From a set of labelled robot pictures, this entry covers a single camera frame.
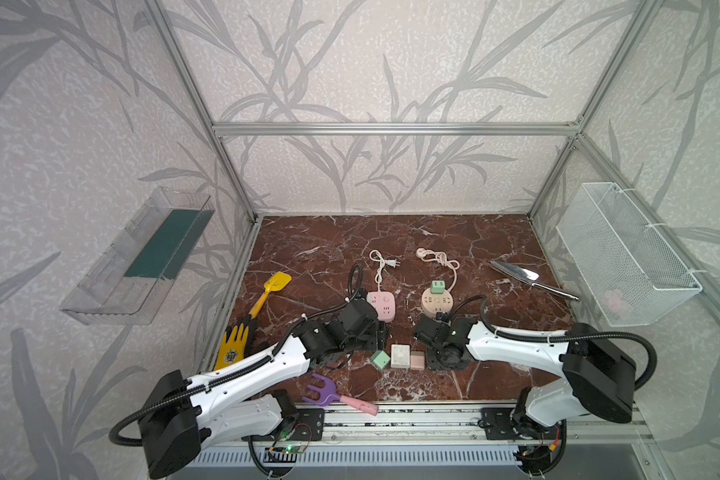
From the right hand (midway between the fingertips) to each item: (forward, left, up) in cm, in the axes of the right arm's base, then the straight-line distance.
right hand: (434, 353), depth 85 cm
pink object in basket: (+7, -44, +19) cm, 48 cm away
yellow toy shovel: (+23, +51, +1) cm, 56 cm away
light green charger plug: (-2, +15, +2) cm, 16 cm away
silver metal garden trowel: (+26, -36, -1) cm, 45 cm away
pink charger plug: (-2, +5, +1) cm, 6 cm away
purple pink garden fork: (-11, +29, +2) cm, 31 cm away
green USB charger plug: (+18, -2, +6) cm, 19 cm away
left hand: (+3, +14, +12) cm, 19 cm away
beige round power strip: (+15, -2, +1) cm, 15 cm away
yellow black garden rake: (+3, +57, +2) cm, 57 cm away
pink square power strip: (+15, +15, +1) cm, 21 cm away
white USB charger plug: (-1, +10, +2) cm, 10 cm away
